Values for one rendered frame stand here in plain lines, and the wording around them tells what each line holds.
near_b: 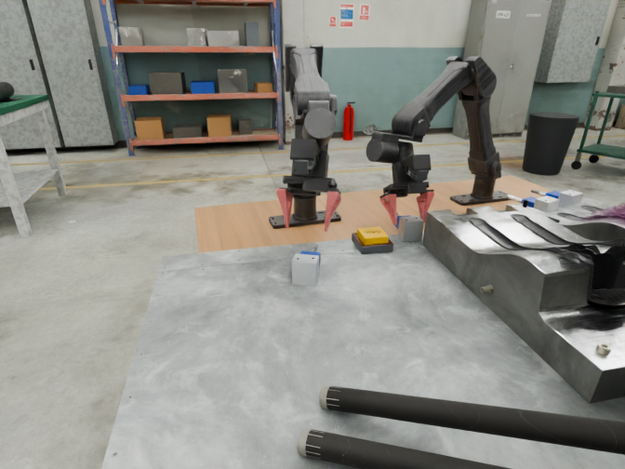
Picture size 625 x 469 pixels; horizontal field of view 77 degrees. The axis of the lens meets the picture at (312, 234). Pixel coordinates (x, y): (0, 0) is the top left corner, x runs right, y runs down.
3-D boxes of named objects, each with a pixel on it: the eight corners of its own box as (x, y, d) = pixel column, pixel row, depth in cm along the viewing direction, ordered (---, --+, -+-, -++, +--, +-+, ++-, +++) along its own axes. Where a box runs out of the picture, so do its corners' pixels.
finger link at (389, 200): (418, 221, 97) (415, 184, 97) (391, 223, 96) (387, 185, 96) (407, 224, 103) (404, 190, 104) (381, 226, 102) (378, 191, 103)
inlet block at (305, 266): (305, 255, 93) (304, 234, 90) (325, 257, 92) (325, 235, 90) (291, 284, 81) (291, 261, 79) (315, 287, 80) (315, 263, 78)
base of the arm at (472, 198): (519, 176, 125) (503, 170, 131) (466, 181, 120) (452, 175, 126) (513, 199, 128) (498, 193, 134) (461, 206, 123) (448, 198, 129)
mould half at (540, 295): (421, 244, 98) (429, 193, 92) (514, 235, 103) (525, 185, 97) (589, 404, 53) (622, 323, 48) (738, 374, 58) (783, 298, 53)
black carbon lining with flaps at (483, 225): (461, 226, 91) (468, 187, 87) (523, 221, 94) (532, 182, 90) (586, 316, 60) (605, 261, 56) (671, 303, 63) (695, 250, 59)
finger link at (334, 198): (335, 230, 74) (339, 180, 74) (298, 227, 75) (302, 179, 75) (339, 234, 80) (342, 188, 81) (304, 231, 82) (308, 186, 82)
